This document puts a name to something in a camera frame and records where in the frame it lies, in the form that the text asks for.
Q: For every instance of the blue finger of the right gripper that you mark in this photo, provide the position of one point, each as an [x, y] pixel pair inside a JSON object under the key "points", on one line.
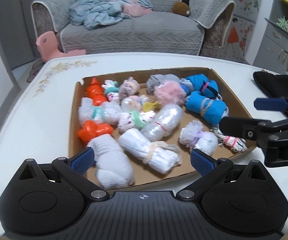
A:
{"points": [[255, 129], [272, 104]]}

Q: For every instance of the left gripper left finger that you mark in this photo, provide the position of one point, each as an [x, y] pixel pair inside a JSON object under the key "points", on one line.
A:
{"points": [[73, 169]]}

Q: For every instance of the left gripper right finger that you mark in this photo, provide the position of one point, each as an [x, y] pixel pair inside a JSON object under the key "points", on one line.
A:
{"points": [[211, 171]]}

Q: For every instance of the white striped sock bundle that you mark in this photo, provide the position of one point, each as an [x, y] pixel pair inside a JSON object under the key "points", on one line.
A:
{"points": [[235, 145]]}

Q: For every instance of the white mesh bundle lilac scrunchie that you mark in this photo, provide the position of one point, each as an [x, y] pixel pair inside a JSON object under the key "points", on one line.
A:
{"points": [[193, 137]]}

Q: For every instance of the white fluffy sock bundle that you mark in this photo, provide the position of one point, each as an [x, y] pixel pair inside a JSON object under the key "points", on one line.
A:
{"points": [[113, 168]]}

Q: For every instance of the orange plastic bundle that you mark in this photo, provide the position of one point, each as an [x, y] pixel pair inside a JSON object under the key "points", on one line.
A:
{"points": [[91, 130], [96, 93]]}

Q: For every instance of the blue sock bundle beige stripes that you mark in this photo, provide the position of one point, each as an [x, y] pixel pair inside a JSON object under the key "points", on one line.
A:
{"points": [[212, 110]]}

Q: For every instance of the white towel bundle beige tie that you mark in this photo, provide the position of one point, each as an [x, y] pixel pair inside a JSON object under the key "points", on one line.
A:
{"points": [[158, 155]]}

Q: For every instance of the clear bubble wrap bundle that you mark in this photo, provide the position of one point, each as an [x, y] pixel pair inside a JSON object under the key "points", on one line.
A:
{"points": [[164, 122]]}

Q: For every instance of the white fluffy bundle teal band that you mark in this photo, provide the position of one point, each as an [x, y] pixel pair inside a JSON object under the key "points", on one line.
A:
{"points": [[106, 113]]}

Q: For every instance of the blue sock bundle dark band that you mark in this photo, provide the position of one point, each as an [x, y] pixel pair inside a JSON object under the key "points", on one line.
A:
{"points": [[201, 84]]}

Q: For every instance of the pink fluffy bird toy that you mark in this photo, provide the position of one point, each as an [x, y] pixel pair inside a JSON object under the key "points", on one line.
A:
{"points": [[168, 92]]}

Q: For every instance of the white green sock bundle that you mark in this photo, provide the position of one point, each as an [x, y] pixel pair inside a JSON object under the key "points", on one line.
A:
{"points": [[111, 91]]}

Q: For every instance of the lilac knit sock bundle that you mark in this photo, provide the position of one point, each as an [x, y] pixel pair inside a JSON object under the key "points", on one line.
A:
{"points": [[129, 87]]}

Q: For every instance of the grey sock bundle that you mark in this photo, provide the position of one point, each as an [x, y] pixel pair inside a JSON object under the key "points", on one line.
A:
{"points": [[157, 79]]}

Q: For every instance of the black knit hat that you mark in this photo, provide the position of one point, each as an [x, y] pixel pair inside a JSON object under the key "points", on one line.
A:
{"points": [[273, 86]]}

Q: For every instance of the grey shelf cabinet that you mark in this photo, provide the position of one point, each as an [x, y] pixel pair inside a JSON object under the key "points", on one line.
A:
{"points": [[273, 51]]}

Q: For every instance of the brown cardboard box tray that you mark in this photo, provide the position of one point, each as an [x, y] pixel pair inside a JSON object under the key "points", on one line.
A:
{"points": [[143, 174]]}

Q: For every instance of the brown floor mat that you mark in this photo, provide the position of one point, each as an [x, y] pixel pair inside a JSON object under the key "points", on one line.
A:
{"points": [[36, 67]]}

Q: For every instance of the decorated grey refrigerator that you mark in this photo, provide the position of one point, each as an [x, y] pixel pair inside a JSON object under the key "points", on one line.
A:
{"points": [[240, 31]]}

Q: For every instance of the pink plastic stool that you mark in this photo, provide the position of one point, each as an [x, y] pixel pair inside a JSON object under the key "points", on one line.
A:
{"points": [[47, 45]]}

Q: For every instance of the grey sofa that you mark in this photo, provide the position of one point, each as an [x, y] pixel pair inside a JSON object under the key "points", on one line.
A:
{"points": [[162, 31]]}

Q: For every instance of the brown plush toy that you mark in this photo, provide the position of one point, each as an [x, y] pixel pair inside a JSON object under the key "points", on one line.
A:
{"points": [[181, 8]]}

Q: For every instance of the light blue blanket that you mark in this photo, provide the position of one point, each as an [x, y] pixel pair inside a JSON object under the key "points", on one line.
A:
{"points": [[93, 14]]}

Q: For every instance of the pink clothing on sofa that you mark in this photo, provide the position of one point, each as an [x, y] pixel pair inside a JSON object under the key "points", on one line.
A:
{"points": [[135, 10]]}

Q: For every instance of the grey door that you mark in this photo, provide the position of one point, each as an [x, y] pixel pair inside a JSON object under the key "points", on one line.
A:
{"points": [[17, 37]]}

